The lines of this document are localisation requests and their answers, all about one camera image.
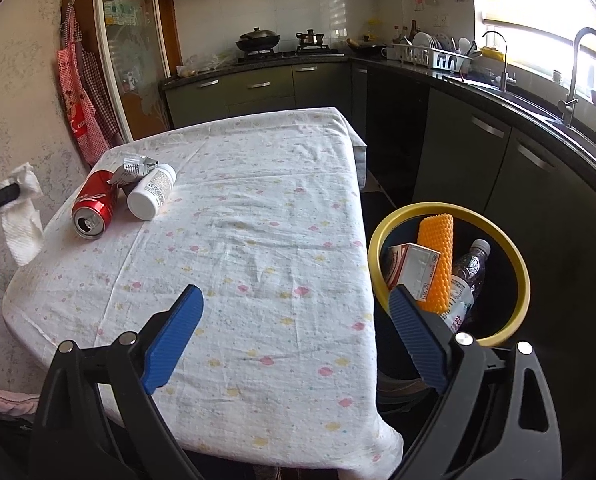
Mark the small lidded pot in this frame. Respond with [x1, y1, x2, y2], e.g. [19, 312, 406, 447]
[296, 29, 326, 50]

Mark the small thin faucet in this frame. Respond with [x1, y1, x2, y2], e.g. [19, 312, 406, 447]
[482, 30, 517, 93]

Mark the dark frying pan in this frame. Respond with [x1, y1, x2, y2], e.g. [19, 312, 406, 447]
[347, 35, 387, 56]

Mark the red checkered apron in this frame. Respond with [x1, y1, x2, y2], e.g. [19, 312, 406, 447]
[57, 2, 103, 166]

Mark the silver printed wrapper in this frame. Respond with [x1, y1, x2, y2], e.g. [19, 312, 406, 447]
[109, 156, 159, 186]

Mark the black gas stove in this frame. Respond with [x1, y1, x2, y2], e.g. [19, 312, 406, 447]
[235, 46, 346, 64]

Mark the dark checkered apron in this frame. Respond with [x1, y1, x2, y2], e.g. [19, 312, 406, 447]
[80, 45, 122, 144]

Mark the clear plastic water bottle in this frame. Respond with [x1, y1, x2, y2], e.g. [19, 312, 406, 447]
[440, 239, 493, 333]

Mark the clear plastic bag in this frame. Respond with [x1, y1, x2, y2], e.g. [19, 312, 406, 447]
[175, 54, 230, 79]

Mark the red soda can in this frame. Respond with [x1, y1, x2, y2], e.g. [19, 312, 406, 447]
[72, 170, 121, 239]

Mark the white dish rack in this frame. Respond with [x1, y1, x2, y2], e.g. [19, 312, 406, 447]
[387, 42, 474, 73]

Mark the window with striped blind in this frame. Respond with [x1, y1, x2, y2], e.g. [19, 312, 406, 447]
[470, 0, 596, 97]

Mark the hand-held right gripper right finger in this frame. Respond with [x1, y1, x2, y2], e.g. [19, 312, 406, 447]
[388, 284, 564, 480]

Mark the black wok with lid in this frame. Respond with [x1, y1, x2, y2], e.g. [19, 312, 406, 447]
[235, 27, 282, 54]

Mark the white pill bottle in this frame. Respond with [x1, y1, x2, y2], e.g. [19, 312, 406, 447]
[127, 162, 177, 221]

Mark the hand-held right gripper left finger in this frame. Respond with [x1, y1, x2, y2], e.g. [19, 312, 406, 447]
[28, 284, 205, 480]

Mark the white paper towel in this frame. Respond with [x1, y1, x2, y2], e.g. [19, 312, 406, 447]
[0, 162, 44, 267]

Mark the yellow-rimmed trash bin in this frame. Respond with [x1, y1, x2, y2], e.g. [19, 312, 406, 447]
[368, 202, 531, 348]

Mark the tall arched kitchen faucet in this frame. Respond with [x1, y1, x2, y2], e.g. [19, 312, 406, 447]
[558, 27, 596, 127]

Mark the red and white carton box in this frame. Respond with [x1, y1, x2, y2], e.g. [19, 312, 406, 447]
[385, 242, 443, 303]

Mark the stack of white plates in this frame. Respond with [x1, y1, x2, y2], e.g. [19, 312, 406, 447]
[411, 31, 472, 57]

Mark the floral white tablecloth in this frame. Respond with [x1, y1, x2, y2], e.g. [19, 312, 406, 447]
[2, 106, 404, 476]

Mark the frosted glass door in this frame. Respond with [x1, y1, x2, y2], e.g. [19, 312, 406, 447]
[92, 0, 179, 143]

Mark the steel kitchen sink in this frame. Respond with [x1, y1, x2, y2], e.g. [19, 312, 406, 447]
[465, 77, 570, 122]

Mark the pink garment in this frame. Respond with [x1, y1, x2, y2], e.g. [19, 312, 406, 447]
[0, 380, 40, 422]

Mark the group of seasoning bottles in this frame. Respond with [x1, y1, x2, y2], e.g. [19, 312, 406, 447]
[390, 20, 420, 45]

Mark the orange ridged foam pad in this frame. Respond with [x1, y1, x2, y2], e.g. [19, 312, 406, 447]
[417, 213, 455, 316]

